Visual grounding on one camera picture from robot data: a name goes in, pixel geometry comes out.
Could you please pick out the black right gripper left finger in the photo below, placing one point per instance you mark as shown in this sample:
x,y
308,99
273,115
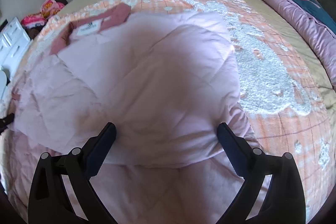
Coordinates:
x,y
48,199

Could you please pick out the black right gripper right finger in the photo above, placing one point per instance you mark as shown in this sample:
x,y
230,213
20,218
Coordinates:
x,y
284,201

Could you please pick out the pink quilted jacket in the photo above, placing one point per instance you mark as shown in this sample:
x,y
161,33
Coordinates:
x,y
166,81

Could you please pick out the pink yellow clothes pile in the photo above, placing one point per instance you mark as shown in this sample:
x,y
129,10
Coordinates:
x,y
34,23

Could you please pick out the white round chair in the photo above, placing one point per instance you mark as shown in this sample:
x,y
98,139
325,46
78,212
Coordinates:
x,y
3,83

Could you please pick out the white drawer chest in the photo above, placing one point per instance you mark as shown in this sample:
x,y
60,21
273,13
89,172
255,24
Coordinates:
x,y
14,44

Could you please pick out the orange white plaid blanket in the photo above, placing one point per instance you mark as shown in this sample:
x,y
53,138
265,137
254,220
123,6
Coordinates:
x,y
262,69

